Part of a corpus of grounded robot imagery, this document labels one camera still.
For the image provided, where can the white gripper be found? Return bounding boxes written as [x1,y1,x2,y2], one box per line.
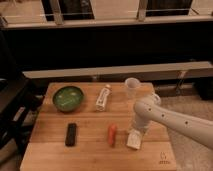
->
[130,114,150,134]

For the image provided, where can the white sponge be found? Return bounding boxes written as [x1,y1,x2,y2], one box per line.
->
[127,130,142,150]

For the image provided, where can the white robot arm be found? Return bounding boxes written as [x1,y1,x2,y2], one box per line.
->
[132,93,213,150]

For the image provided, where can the orange carrot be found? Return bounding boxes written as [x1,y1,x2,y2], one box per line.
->
[108,124,117,146]

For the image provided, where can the clear plastic cup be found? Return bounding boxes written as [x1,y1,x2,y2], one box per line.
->
[125,77,141,99]

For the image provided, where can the white bottle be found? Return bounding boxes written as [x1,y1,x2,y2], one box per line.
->
[96,84,111,111]

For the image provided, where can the black rectangular block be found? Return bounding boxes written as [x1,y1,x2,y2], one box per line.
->
[65,123,77,146]

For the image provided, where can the green bowl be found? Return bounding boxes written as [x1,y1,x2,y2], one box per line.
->
[52,86,84,112]

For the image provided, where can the long wooden bench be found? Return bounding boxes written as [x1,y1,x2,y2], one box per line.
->
[24,61,213,80]

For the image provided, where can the dark chair on left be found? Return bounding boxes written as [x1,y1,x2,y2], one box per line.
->
[0,77,42,155]

